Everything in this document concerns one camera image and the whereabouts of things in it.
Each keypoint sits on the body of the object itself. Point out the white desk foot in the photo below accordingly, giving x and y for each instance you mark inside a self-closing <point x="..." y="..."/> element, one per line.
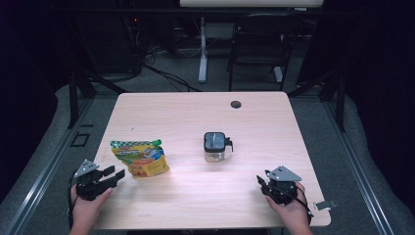
<point x="278" y="74"/>

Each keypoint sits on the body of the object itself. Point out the black folding chair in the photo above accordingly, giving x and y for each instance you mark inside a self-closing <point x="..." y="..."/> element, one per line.
<point x="261" y="42"/>

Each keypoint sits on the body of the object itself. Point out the black computer tower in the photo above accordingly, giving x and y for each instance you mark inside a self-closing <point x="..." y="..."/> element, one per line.
<point x="111" y="45"/>

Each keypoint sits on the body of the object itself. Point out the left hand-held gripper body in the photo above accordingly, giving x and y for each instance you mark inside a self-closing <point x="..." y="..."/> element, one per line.
<point x="88" y="184"/>

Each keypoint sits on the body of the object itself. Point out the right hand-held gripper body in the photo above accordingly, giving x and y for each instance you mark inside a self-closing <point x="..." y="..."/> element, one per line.
<point x="282" y="187"/>

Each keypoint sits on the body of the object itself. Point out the person's left hand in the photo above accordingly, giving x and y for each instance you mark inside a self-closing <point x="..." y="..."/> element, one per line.
<point x="84" y="212"/>

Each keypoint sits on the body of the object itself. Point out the clear jar with black lid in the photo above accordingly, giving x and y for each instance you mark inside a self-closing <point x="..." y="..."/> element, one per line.
<point x="214" y="143"/>

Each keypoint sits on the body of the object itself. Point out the person's right hand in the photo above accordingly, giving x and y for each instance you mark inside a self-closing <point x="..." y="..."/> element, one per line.
<point x="295" y="213"/>

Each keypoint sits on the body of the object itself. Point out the black metal stand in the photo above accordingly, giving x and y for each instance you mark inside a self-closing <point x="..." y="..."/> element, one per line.
<point x="341" y="104"/>
<point x="73" y="98"/>

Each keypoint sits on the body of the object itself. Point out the grey tape strip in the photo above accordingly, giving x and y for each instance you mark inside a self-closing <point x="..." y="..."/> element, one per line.
<point x="67" y="211"/>
<point x="325" y="205"/>

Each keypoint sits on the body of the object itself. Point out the aluminium floor rail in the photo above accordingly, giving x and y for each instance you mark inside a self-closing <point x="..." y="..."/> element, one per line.
<point x="355" y="166"/>
<point x="49" y="166"/>

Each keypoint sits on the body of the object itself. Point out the yellow spouted pouch green cap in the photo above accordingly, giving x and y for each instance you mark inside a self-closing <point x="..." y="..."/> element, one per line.
<point x="142" y="158"/>

